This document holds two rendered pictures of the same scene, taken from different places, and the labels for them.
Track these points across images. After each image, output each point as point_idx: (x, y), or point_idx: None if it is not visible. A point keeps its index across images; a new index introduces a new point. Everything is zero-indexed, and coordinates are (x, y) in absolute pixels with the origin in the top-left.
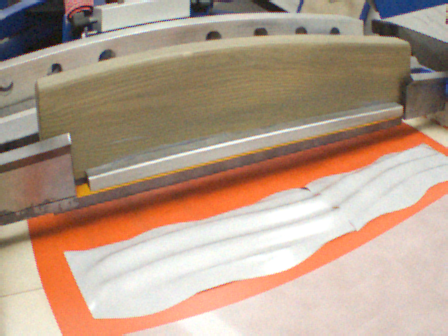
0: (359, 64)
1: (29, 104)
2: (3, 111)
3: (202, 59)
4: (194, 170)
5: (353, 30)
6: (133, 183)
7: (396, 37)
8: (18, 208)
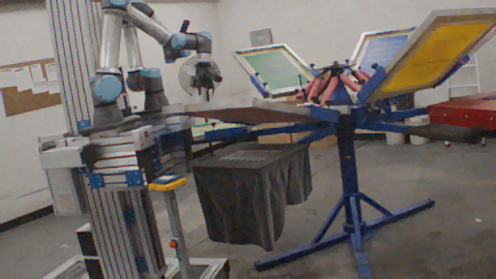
0: (289, 104)
1: (391, 189)
2: (375, 188)
3: None
4: None
5: (343, 108)
6: None
7: (326, 103)
8: None
